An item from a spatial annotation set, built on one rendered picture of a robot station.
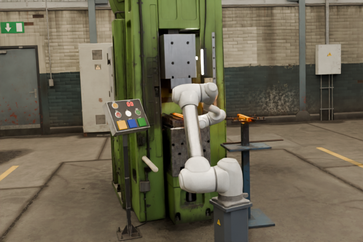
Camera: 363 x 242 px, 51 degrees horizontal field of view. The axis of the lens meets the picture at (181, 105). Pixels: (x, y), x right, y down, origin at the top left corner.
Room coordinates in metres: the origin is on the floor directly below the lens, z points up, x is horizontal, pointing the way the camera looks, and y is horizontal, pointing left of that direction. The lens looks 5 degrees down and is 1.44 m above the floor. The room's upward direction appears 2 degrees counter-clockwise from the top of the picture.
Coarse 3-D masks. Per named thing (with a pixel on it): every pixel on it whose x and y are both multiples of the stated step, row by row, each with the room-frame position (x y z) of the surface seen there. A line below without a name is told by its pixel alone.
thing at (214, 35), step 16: (208, 0) 3.75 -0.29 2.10; (208, 16) 3.75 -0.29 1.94; (192, 32) 3.94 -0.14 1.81; (208, 32) 3.75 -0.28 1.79; (208, 48) 3.75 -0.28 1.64; (208, 64) 3.74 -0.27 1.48; (192, 80) 3.99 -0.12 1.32; (224, 80) 3.80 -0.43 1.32; (224, 96) 3.80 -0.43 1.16; (224, 128) 3.80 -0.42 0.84
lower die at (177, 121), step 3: (171, 114) 3.87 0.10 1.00; (180, 114) 3.87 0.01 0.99; (174, 117) 3.63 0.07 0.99; (177, 117) 3.63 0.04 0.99; (180, 117) 3.56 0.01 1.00; (171, 120) 3.51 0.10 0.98; (174, 120) 3.49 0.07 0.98; (177, 120) 3.50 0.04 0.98; (180, 120) 3.51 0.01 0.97; (183, 120) 3.52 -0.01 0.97; (171, 123) 3.52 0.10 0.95; (174, 123) 3.49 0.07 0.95; (177, 123) 3.50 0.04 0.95; (180, 123) 3.51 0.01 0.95; (183, 123) 3.52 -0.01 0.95; (174, 126) 3.49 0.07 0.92; (177, 126) 3.50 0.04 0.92; (180, 126) 3.51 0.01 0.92; (183, 126) 3.52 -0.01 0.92
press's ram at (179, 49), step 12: (168, 36) 3.48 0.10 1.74; (180, 36) 3.52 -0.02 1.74; (192, 36) 3.55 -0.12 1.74; (168, 48) 3.48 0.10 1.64; (180, 48) 3.52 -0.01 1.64; (192, 48) 3.55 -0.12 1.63; (168, 60) 3.48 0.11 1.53; (180, 60) 3.52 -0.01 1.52; (192, 60) 3.55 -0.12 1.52; (168, 72) 3.48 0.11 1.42; (180, 72) 3.52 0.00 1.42; (192, 72) 3.55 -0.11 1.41
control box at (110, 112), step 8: (104, 104) 3.17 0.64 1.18; (112, 104) 3.17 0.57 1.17; (120, 104) 3.22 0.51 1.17; (128, 104) 3.26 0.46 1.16; (136, 104) 3.32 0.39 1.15; (104, 112) 3.17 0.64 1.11; (112, 112) 3.13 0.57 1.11; (120, 112) 3.17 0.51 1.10; (144, 112) 3.32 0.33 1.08; (112, 120) 3.08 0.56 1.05; (120, 120) 3.13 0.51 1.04; (136, 120) 3.22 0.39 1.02; (112, 128) 3.09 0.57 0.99; (128, 128) 3.13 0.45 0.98; (136, 128) 3.18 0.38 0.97; (144, 128) 3.24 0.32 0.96
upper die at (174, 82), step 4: (160, 80) 3.85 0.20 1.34; (164, 80) 3.70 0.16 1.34; (168, 80) 3.57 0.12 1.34; (172, 80) 3.49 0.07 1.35; (176, 80) 3.50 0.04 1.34; (180, 80) 3.51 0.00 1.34; (184, 80) 3.53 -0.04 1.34; (188, 80) 3.54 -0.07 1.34; (164, 84) 3.71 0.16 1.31; (168, 84) 3.58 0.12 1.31; (172, 84) 3.49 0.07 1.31; (176, 84) 3.50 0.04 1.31; (180, 84) 3.51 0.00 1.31; (168, 88) 3.58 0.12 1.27; (172, 88) 3.49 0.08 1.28
